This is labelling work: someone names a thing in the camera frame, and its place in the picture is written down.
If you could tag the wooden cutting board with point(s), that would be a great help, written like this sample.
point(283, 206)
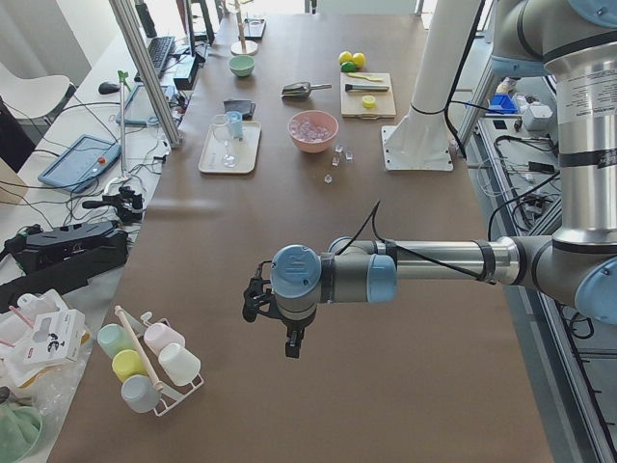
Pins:
point(351, 103)

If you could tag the wooden stand with pole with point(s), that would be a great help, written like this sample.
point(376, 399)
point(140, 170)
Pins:
point(242, 46)

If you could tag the beige serving tray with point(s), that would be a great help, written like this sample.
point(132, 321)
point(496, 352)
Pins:
point(244, 151)

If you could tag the black computer mouse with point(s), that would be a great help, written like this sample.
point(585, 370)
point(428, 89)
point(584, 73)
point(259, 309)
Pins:
point(107, 88)

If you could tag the white wire cup rack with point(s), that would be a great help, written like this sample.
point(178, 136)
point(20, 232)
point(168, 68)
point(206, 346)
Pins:
point(172, 394)

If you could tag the blue teach pendant tablet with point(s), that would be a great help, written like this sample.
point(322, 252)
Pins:
point(81, 164)

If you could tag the light blue cup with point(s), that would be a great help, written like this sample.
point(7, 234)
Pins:
point(235, 124)

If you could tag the metal ice scoop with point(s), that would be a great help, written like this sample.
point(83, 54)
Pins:
point(301, 90)

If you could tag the green ceramic bowl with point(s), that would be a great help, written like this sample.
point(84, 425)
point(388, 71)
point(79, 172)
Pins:
point(242, 65)

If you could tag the white cup on rack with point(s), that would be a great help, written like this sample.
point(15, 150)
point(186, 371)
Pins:
point(179, 363)

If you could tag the dark grey folded cloth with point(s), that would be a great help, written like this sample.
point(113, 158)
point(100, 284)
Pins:
point(245, 107)

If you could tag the white chair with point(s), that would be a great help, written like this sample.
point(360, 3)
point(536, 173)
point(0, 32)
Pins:
point(34, 98)

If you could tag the pink bowl with ice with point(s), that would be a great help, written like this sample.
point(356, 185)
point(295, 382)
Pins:
point(313, 131)

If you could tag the wooden rack handle rod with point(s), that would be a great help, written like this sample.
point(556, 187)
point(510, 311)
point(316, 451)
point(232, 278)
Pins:
point(154, 379)

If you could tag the yellow cup on rack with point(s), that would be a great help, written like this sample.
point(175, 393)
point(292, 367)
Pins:
point(127, 363)

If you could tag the green bowl bottom left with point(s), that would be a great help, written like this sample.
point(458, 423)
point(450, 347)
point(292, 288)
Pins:
point(21, 428)

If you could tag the half lemon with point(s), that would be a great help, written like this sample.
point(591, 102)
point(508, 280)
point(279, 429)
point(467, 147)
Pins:
point(368, 101)

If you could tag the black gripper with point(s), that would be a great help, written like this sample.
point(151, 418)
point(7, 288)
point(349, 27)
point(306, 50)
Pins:
point(291, 328)

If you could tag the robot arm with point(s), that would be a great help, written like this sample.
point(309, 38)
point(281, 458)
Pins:
point(574, 41)

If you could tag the yellow plastic knife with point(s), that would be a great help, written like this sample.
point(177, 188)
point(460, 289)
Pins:
point(366, 77)

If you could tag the green cup on rack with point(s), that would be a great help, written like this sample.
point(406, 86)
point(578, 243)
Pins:
point(112, 339)

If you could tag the pink cup on rack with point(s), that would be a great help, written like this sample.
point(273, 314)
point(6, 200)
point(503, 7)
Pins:
point(158, 335)

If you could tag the clear wine glass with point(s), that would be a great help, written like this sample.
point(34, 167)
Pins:
point(219, 126)

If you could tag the black picture frame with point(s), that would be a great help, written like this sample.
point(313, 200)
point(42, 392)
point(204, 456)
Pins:
point(254, 28)

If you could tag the grey cup on rack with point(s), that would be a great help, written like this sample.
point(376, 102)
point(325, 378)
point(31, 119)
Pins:
point(139, 394)

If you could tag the aluminium frame post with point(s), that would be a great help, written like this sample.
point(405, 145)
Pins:
point(127, 21)

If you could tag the black keyboard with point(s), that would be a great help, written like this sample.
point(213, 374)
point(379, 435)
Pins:
point(159, 51)

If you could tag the white product box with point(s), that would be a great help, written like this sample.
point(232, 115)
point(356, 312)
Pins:
point(56, 338)

